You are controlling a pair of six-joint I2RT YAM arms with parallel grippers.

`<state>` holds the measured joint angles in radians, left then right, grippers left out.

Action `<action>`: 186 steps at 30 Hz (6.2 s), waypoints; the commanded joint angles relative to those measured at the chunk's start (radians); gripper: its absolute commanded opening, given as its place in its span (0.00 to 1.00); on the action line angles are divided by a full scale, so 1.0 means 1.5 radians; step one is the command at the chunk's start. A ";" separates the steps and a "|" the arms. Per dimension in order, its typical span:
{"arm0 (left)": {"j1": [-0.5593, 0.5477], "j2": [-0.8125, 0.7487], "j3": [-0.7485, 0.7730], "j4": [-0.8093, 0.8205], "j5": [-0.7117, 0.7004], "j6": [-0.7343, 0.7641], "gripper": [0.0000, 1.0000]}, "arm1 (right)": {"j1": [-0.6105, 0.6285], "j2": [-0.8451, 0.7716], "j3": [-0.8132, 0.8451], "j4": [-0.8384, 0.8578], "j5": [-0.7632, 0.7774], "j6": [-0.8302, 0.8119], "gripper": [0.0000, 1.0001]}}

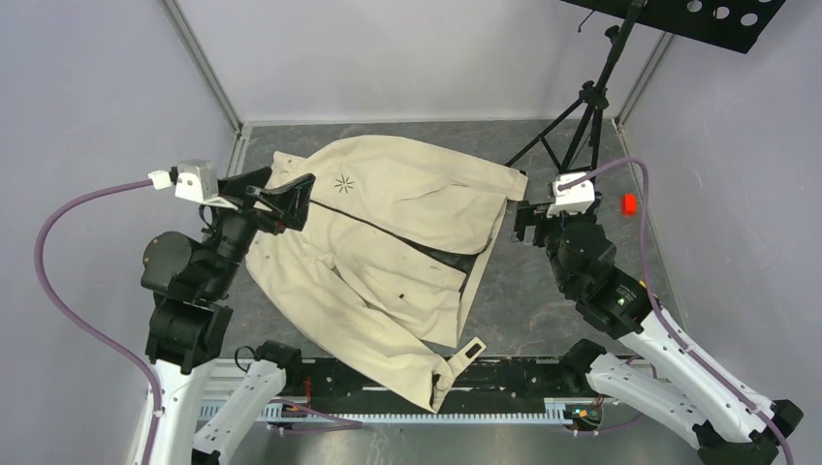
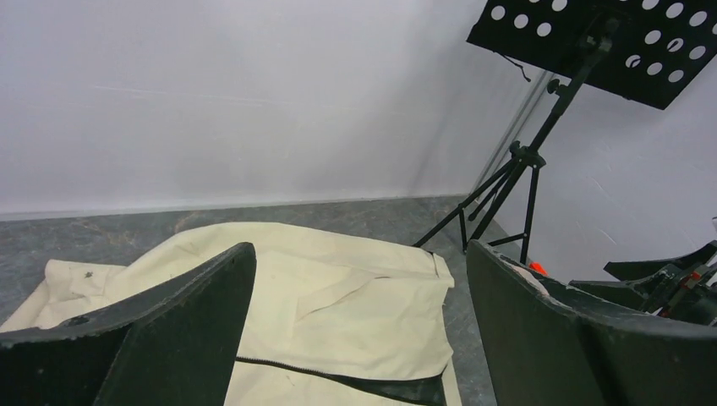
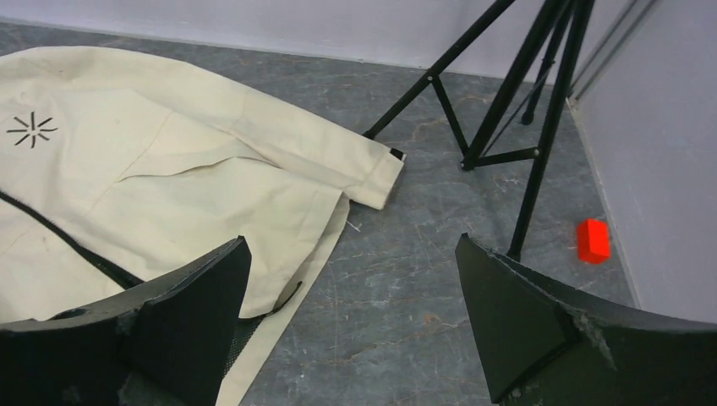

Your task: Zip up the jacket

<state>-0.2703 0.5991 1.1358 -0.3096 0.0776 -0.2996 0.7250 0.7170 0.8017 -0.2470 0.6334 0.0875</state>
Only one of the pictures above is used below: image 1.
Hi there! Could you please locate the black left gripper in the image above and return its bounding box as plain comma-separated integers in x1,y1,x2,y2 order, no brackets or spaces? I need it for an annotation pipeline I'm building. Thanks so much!
204,164,315,295

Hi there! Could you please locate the cream zip-up jacket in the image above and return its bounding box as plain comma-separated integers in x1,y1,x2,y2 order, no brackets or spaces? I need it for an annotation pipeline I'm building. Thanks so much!
245,135,528,413

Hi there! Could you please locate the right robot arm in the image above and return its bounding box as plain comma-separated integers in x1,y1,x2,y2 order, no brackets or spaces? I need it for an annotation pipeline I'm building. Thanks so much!
515,201,804,464

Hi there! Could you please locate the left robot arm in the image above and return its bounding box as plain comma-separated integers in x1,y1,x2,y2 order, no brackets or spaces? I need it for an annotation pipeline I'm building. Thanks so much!
141,160,316,464

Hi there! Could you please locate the red block near tripod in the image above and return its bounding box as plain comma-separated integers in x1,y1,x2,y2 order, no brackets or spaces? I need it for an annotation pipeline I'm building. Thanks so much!
620,194,640,217

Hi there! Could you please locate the black tripod stand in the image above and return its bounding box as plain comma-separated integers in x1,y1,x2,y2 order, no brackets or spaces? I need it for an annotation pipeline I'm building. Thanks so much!
504,0,647,173

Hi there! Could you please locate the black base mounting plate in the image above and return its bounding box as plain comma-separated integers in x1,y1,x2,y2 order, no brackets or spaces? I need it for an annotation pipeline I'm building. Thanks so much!
280,356,598,415

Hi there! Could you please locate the black perforated panel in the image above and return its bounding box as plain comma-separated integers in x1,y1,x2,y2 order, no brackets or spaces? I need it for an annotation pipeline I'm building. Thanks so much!
569,0,785,54

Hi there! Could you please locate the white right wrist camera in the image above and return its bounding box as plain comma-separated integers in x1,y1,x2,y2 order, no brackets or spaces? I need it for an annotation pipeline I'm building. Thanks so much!
547,171,596,217

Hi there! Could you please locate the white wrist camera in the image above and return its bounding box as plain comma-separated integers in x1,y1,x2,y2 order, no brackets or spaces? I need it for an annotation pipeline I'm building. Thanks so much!
147,159,218,204
547,171,596,217

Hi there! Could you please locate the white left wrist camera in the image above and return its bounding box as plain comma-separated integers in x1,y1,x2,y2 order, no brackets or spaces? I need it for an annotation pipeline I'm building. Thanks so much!
147,159,218,204

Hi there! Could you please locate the grey slotted cable duct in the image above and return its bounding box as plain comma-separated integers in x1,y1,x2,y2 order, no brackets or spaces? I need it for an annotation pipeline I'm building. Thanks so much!
195,398,602,425

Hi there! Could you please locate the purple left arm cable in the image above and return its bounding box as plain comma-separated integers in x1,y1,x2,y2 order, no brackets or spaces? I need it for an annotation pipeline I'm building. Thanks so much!
33,179,165,465

